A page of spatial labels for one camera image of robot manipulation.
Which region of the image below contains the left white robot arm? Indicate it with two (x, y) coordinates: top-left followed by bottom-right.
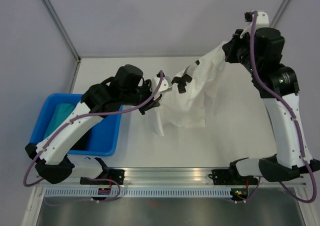
(23, 64), (165, 187)

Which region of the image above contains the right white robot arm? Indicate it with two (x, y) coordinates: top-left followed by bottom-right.
(222, 27), (320, 184)

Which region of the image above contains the aluminium mounting rail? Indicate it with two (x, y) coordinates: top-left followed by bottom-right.
(34, 166), (307, 187)

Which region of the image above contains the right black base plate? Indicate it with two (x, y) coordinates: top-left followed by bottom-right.
(208, 168), (258, 186)

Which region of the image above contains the black rolled t shirt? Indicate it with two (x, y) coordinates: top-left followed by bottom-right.
(71, 130), (91, 151)

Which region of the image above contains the aluminium frame post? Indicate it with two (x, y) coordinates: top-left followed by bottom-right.
(270, 0), (292, 28)
(41, 0), (81, 63)

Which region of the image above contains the right aluminium frame post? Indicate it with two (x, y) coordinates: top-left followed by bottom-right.
(270, 0), (292, 28)

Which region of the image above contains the teal rolled t shirt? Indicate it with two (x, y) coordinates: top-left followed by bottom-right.
(43, 103), (76, 139)

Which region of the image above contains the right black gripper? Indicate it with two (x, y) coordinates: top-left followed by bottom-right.
(223, 28), (261, 75)

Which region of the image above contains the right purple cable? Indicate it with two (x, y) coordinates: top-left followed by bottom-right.
(224, 10), (316, 204)

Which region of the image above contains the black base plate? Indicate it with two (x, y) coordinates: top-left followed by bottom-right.
(80, 169), (125, 185)
(208, 168), (258, 186)

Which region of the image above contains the white printed t shirt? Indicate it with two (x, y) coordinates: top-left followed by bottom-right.
(146, 41), (227, 136)

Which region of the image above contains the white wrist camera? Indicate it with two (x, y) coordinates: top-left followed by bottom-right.
(239, 10), (270, 39)
(151, 73), (173, 94)

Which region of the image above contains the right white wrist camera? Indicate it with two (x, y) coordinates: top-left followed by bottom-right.
(239, 10), (270, 39)

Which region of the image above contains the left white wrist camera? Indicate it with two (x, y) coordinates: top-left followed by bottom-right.
(151, 73), (173, 94)

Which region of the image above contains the left aluminium frame post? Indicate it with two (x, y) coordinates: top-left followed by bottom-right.
(41, 0), (81, 63)

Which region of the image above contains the blue plastic bin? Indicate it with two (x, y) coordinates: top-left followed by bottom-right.
(29, 93), (121, 157)

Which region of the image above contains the white slotted cable duct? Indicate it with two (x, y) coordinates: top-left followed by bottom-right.
(45, 187), (231, 198)

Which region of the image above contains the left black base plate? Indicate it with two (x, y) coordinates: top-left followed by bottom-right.
(80, 169), (125, 185)

